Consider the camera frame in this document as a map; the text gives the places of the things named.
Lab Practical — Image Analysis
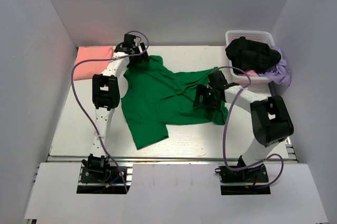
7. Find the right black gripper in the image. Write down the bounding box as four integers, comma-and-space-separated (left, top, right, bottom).
193, 84, 222, 110

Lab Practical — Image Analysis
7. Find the green t shirt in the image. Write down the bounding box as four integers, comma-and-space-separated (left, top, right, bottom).
122, 56, 228, 149

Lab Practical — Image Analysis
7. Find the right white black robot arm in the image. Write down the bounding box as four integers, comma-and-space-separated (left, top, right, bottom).
193, 69, 294, 181

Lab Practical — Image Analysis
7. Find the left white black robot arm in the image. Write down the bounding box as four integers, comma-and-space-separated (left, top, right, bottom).
88, 31, 149, 181

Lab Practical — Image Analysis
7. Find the pink garment in basket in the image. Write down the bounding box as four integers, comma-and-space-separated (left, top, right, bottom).
242, 70, 259, 77

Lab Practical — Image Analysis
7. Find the white plastic laundry basket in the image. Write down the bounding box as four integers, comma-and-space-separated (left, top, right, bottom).
225, 30, 275, 85

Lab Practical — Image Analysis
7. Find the folded pink t shirt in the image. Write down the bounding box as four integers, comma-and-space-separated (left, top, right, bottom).
73, 46, 114, 80

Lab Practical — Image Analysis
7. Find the black garment in basket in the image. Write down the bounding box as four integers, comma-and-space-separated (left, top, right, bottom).
225, 36, 281, 73

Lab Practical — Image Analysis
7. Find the lilac garment in basket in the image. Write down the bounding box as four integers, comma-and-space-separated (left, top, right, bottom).
259, 46, 291, 86

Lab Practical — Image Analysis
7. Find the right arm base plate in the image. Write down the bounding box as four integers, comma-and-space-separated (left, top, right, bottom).
214, 165, 269, 184

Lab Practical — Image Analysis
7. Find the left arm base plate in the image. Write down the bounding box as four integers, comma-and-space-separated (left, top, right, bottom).
80, 154, 128, 185

